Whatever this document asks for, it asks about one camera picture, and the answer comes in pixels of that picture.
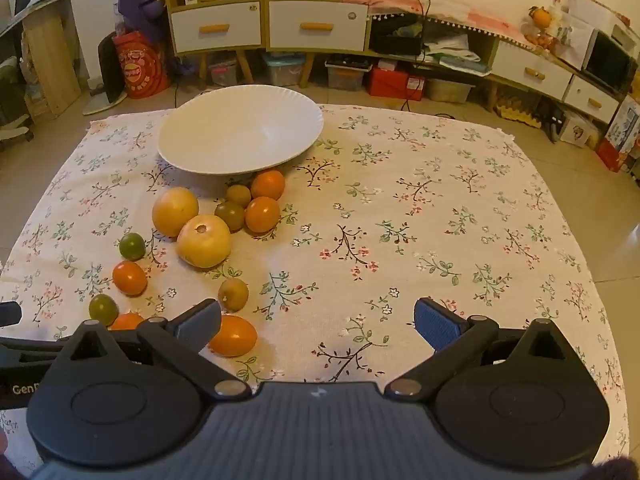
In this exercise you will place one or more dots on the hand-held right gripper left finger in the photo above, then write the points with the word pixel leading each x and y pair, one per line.
pixel 200 325

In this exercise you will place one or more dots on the yellow egg carton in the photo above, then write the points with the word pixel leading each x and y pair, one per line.
pixel 517 117

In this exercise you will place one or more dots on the smooth yellow grapefruit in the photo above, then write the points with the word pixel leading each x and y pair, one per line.
pixel 204 242

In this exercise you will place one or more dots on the tiered fruit stand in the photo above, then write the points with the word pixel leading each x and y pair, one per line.
pixel 540 17

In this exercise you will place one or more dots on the blue white appliance carton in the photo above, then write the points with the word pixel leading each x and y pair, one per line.
pixel 625 127

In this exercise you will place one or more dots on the small red box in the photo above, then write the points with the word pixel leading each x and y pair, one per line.
pixel 610 155

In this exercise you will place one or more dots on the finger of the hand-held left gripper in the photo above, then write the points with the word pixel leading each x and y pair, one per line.
pixel 10 314
pixel 30 347

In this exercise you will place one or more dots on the speckled yellow grapefruit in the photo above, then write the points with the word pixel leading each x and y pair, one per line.
pixel 175 211

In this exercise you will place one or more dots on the round brown fruit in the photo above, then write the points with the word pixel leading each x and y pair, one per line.
pixel 233 294
pixel 238 195

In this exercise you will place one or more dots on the red printed bag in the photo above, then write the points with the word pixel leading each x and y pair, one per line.
pixel 141 67

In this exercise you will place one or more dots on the floral tablecloth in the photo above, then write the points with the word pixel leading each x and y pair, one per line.
pixel 400 210

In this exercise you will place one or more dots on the red cardboard box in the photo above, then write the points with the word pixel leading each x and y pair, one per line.
pixel 392 82

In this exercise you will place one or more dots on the wooden low sideboard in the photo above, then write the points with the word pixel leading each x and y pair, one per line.
pixel 530 67

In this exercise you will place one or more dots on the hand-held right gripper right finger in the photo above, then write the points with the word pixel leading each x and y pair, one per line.
pixel 437 327

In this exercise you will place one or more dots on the black cushioned backrest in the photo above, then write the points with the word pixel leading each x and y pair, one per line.
pixel 110 75

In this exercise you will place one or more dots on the olive green mandarin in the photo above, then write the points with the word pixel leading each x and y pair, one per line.
pixel 229 215

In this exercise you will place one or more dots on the purple plush toy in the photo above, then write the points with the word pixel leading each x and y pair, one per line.
pixel 142 5

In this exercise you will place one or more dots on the beige storage box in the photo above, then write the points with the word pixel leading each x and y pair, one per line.
pixel 447 91

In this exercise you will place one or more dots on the white cardboard box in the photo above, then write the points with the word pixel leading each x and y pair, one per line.
pixel 595 12

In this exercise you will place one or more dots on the clear box dark contents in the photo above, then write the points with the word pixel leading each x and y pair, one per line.
pixel 346 77

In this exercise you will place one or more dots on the stack of papers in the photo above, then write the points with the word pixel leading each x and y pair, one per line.
pixel 457 60

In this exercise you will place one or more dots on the white microwave oven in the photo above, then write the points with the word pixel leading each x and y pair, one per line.
pixel 607 60

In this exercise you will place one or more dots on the orange mandarin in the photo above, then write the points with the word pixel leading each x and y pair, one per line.
pixel 262 214
pixel 127 321
pixel 267 185
pixel 129 278
pixel 235 336

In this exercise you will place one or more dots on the white printed carton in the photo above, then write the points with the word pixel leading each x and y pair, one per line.
pixel 577 129

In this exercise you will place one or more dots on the black bag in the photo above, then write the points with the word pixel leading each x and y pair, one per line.
pixel 397 45

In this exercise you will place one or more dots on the wooden cabinet white drawer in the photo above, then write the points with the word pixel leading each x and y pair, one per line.
pixel 317 25

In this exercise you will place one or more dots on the clear box blue lid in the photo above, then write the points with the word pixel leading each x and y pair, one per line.
pixel 283 71

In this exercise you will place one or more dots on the small clear storage box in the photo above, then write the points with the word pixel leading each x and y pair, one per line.
pixel 224 72

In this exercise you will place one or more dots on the white ribbed plate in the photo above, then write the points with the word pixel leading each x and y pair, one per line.
pixel 240 125

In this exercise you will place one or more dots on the wooden desk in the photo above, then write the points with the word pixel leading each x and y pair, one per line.
pixel 47 55

